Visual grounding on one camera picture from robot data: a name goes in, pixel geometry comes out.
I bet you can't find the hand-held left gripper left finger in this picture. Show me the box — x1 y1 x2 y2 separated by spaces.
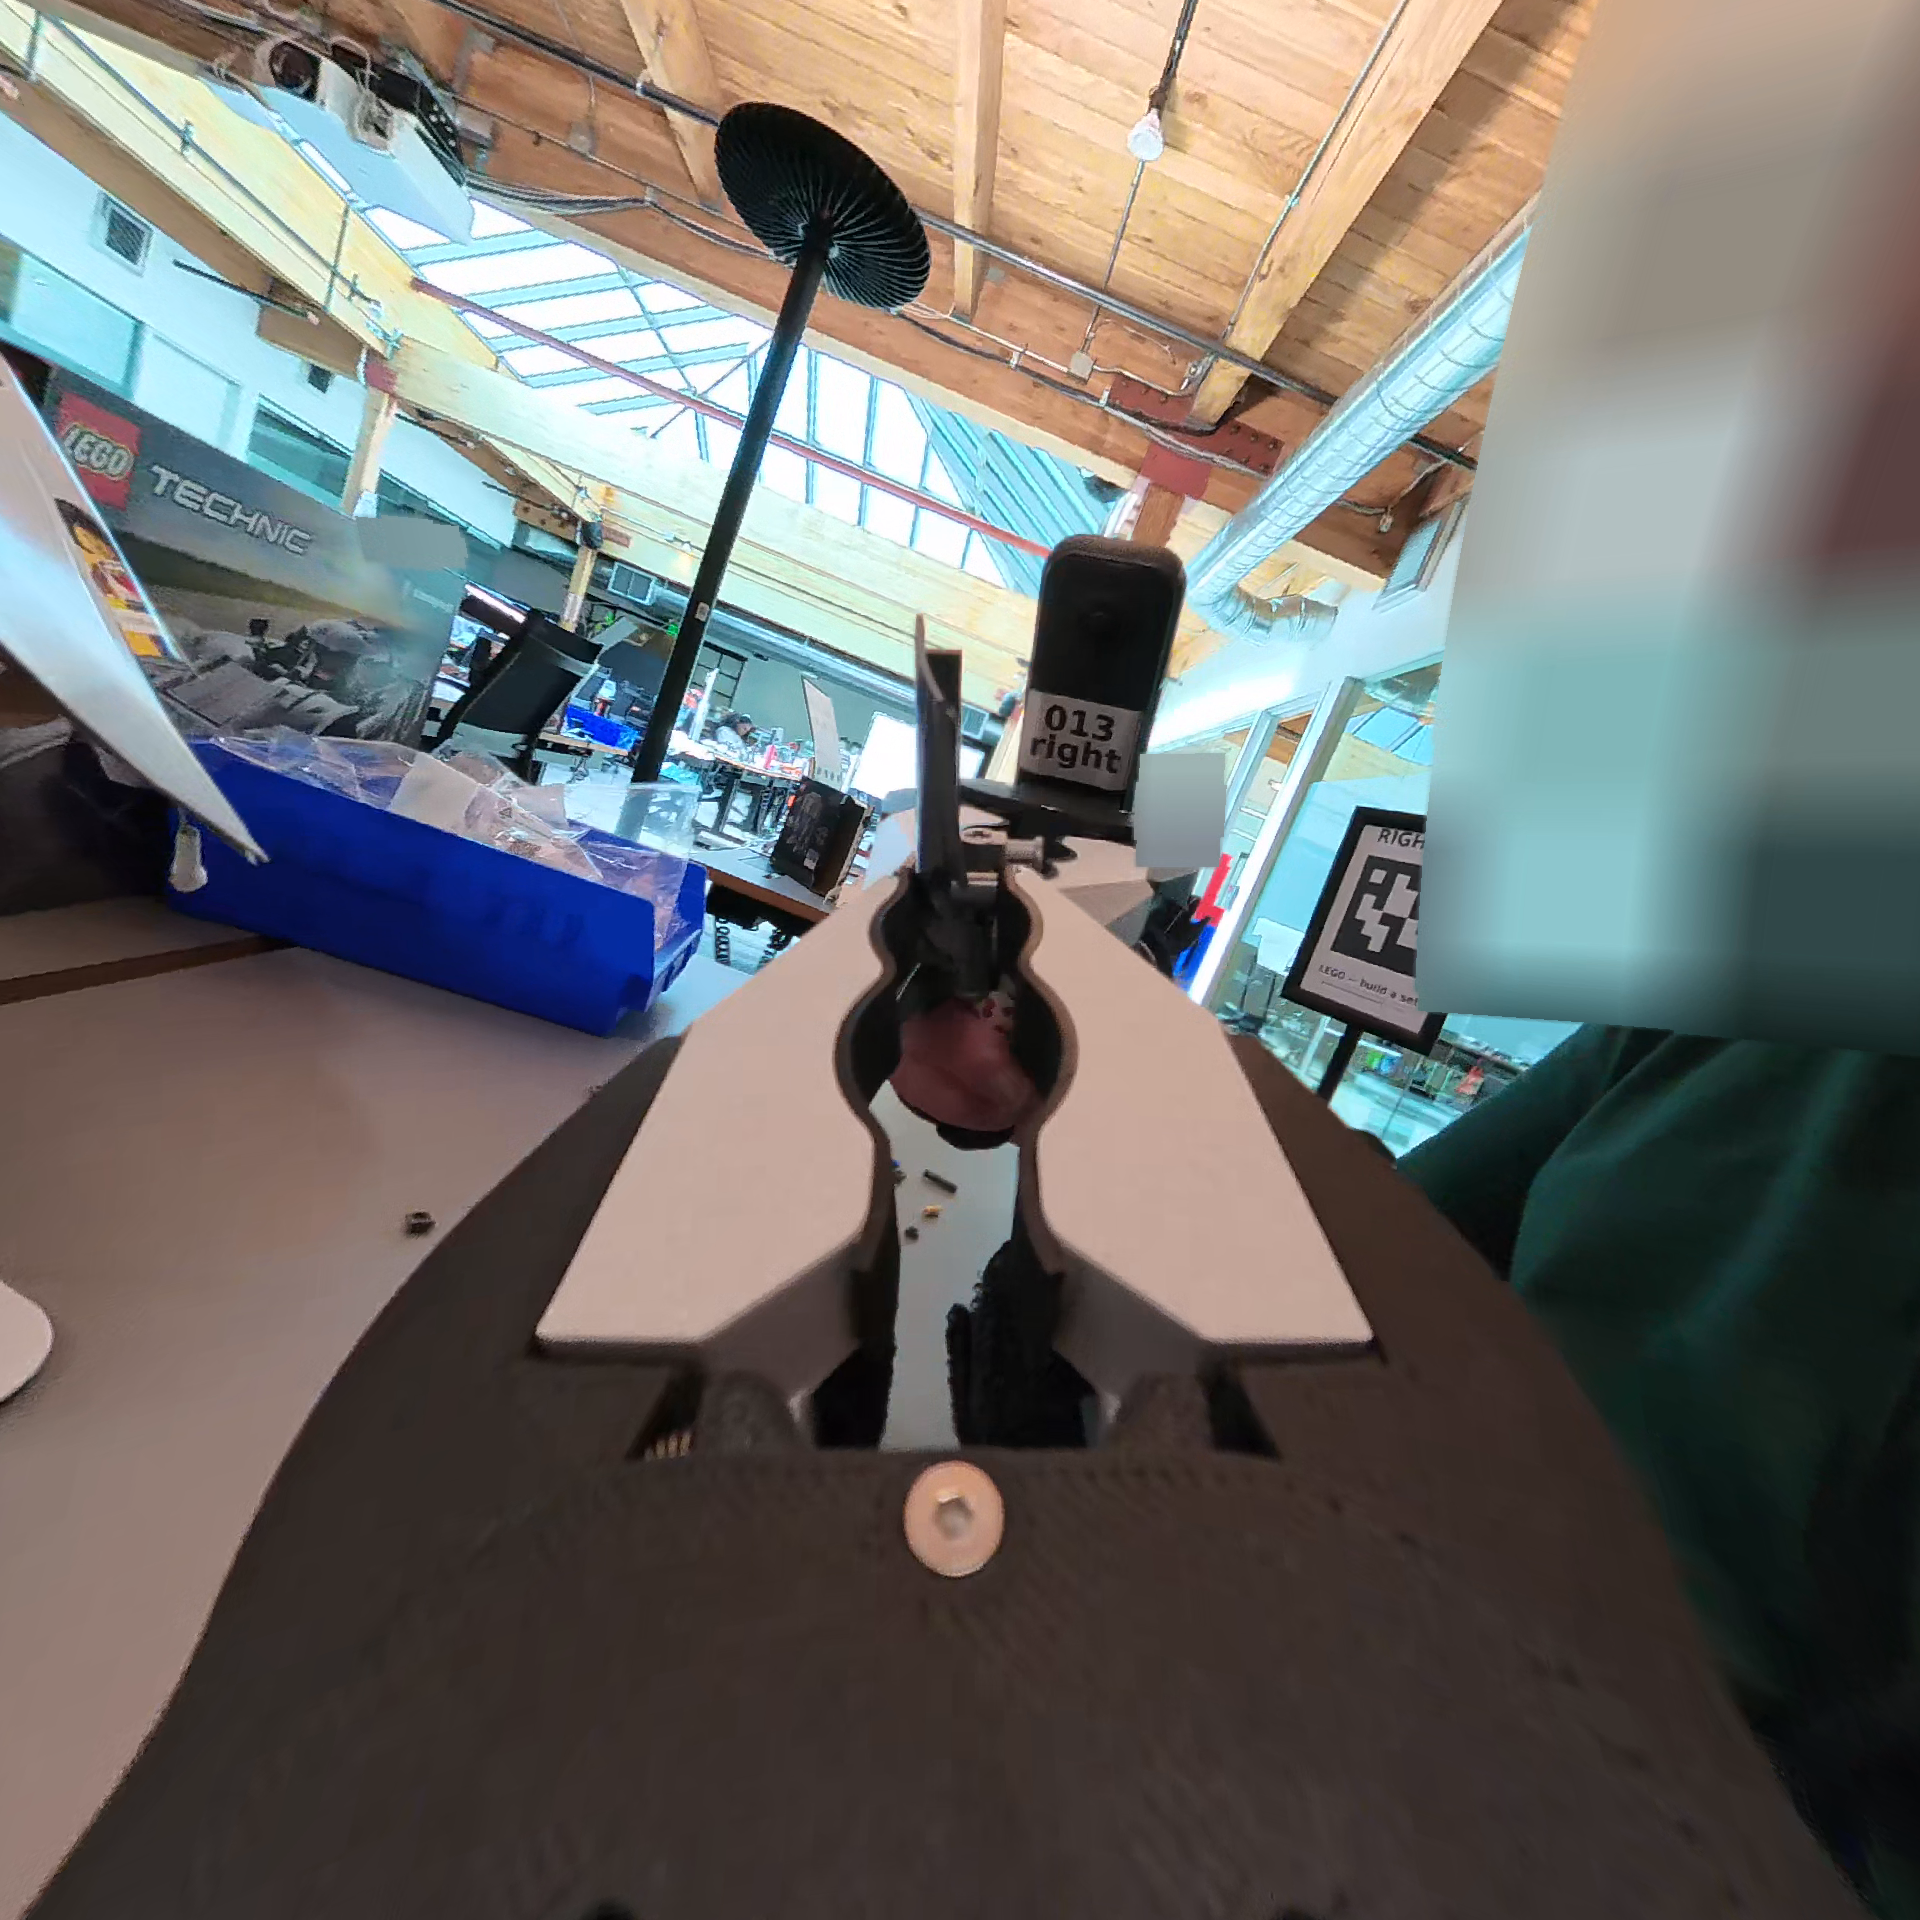
535 873 912 1422

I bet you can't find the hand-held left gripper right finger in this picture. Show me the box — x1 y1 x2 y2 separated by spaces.
999 866 1377 1422

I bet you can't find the long dark grey lego panel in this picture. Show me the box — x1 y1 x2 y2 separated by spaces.
900 615 1041 1009

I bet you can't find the dark printed lego box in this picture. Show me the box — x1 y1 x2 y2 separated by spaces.
47 368 471 752

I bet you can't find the lego instruction booklet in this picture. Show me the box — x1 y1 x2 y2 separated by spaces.
0 358 273 866

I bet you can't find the person's right hand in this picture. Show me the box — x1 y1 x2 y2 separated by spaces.
891 997 1047 1151

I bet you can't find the black framed sign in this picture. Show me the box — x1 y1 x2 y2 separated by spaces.
1282 806 1450 1104

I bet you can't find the pile of clear plastic bags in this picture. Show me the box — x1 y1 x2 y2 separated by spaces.
210 727 703 905

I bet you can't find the blue plastic bin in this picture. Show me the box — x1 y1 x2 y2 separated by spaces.
167 735 712 1040

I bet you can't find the black mesh office chair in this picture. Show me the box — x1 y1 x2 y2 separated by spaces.
434 613 607 753

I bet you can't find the black pole with ribbed disc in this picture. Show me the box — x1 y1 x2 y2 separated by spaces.
631 103 934 783

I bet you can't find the person's green shirt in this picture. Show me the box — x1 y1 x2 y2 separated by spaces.
1401 1026 1920 1920

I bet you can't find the white book stand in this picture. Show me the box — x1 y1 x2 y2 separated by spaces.
0 816 214 1408

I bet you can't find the white ceiling projector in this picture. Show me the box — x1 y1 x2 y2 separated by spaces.
248 35 479 243

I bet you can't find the silver ventilation duct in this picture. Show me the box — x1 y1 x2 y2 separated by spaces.
1185 224 1532 647

